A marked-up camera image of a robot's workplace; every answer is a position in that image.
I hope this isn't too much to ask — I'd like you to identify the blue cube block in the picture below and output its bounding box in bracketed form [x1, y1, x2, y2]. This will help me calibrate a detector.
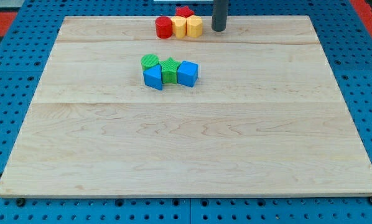
[177, 61, 199, 87]

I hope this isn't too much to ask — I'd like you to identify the blue triangle block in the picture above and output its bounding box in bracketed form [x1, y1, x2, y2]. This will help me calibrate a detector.
[143, 65, 162, 90]

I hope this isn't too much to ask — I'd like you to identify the green star block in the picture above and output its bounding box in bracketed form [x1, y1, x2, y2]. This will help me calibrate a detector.
[159, 57, 181, 84]

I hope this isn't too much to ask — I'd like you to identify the green cylinder block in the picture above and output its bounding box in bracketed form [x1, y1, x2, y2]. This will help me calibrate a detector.
[141, 54, 159, 71]

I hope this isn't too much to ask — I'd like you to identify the light wooden board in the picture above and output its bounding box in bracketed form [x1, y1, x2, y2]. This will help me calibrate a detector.
[0, 16, 372, 198]

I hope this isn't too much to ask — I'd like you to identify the yellow heart block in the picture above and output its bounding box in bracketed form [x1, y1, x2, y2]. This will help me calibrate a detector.
[171, 16, 187, 39]

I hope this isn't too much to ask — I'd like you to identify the yellow hexagon block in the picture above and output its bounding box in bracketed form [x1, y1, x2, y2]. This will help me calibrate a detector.
[186, 15, 203, 38]

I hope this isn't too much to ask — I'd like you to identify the red cylinder block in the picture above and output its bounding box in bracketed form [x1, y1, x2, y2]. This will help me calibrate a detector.
[155, 16, 172, 39]

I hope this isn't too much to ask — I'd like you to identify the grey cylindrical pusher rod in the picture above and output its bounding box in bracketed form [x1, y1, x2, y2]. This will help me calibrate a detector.
[211, 0, 229, 32]

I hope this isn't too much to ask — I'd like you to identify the red star block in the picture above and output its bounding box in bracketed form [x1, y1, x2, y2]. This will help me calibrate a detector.
[175, 6, 195, 18]

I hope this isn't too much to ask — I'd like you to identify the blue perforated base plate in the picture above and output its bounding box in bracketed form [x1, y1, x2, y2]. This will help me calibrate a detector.
[0, 0, 372, 223]

